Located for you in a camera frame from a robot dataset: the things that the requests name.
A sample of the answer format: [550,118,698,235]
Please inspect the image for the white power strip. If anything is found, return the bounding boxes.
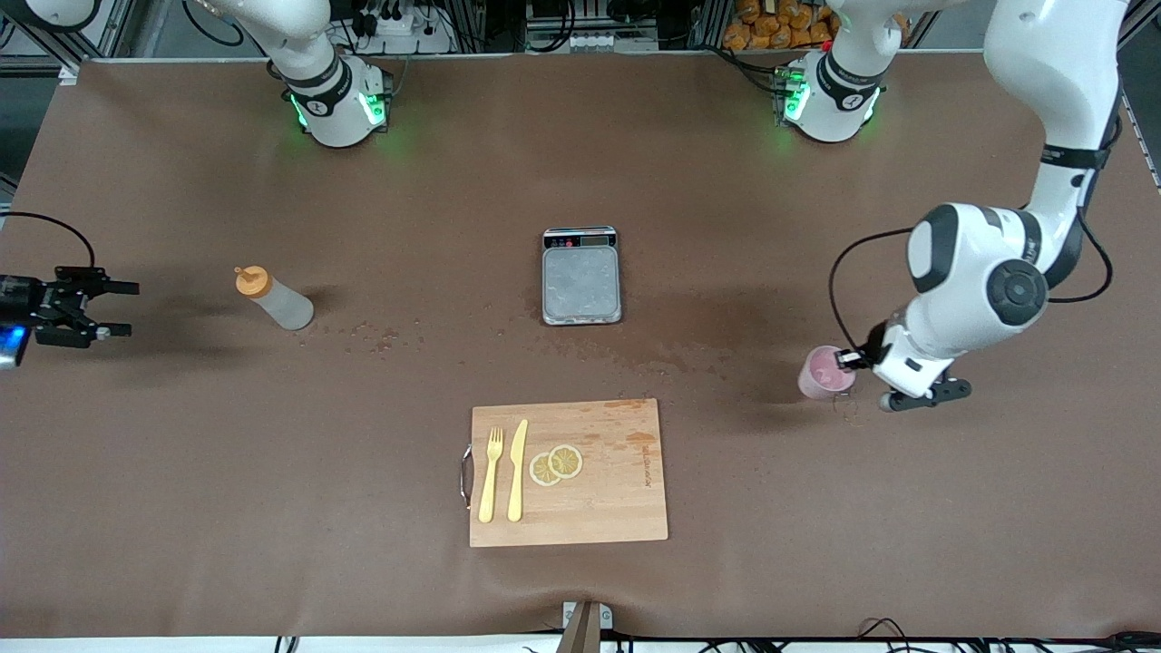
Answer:
[361,0,454,54]

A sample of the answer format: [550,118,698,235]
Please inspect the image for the black equipment box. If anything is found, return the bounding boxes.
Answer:
[524,0,660,53]

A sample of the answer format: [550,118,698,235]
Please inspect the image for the yellow plastic knife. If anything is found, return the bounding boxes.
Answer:
[507,418,529,523]

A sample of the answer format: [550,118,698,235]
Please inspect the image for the black cable bundle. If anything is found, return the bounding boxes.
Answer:
[857,617,1161,653]

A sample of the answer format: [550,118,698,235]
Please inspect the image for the pink plastic cup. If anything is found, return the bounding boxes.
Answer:
[798,345,858,402]

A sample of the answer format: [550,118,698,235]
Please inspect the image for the orange snack bags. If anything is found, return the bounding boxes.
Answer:
[723,0,840,52]

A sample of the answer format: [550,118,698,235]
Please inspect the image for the steel digital kitchen scale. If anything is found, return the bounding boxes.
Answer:
[541,226,624,327]

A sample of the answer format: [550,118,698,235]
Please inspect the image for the yellow plastic fork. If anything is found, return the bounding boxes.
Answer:
[478,427,504,524]

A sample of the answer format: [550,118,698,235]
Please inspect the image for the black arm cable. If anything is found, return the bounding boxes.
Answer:
[0,211,97,271]
[827,227,1115,359]

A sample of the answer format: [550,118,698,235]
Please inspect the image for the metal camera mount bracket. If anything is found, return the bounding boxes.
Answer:
[561,599,614,653]

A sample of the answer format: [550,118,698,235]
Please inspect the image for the wooden cutting board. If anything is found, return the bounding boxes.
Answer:
[460,397,669,549]

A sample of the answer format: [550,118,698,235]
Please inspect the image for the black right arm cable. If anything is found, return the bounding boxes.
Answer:
[0,211,97,271]

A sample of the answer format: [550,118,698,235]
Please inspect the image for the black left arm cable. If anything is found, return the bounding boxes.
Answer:
[827,227,1115,359]

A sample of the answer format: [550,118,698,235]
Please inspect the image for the clear sauce bottle orange cap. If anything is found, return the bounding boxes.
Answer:
[234,266,315,331]

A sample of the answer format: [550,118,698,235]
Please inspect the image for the aluminium frame rail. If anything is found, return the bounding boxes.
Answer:
[1120,0,1161,191]
[0,0,137,85]

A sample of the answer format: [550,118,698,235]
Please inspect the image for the brown table cover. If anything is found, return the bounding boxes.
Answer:
[0,50,1161,640]

